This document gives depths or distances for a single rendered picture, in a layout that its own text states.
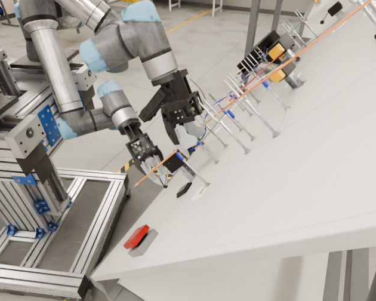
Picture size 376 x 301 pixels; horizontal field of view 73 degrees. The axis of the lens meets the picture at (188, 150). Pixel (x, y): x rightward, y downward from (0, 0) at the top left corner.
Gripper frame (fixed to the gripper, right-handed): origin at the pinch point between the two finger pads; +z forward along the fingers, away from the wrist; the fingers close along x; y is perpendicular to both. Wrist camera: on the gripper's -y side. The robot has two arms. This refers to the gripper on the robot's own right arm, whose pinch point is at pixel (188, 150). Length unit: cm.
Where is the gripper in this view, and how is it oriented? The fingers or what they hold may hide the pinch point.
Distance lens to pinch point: 67.7
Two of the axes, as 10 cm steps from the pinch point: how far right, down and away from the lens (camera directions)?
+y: 8.5, -1.5, -5.1
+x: 3.8, -4.8, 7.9
